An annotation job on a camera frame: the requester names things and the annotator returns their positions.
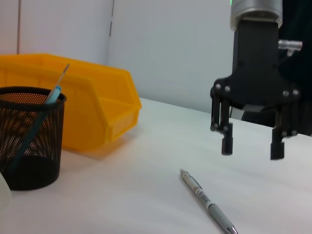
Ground person in black clothes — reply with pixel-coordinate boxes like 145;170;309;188
240;0;312;137

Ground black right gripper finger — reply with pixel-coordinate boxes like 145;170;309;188
210;87;234;156
270;97;299;161

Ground blue scissors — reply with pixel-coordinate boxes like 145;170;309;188
6;85;63;174

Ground black mesh pen holder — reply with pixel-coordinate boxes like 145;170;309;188
0;86;67;191

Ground silver ballpoint pen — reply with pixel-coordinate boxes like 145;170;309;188
179;168;238;234

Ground yellow plastic bin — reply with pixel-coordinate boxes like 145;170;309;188
0;53;142;152

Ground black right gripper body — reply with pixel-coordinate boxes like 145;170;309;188
211;20;300;113

